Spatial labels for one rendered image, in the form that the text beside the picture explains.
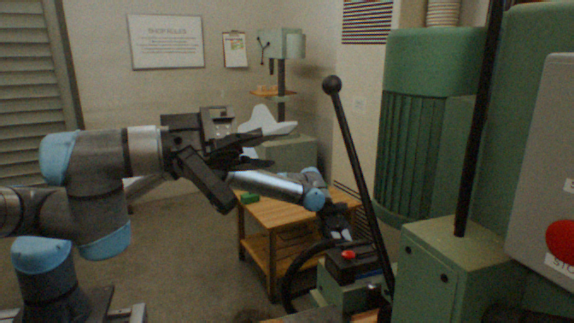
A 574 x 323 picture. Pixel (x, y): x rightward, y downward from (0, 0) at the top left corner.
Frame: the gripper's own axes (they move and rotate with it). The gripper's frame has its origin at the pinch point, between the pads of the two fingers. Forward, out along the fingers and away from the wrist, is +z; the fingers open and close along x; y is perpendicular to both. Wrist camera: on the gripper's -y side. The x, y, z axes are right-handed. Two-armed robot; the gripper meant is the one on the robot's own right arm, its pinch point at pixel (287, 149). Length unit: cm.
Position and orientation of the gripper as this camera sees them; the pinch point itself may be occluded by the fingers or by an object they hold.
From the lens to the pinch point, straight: 60.8
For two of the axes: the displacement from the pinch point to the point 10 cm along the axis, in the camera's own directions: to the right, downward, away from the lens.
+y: -2.3, -9.1, 3.5
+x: -2.6, 4.1, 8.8
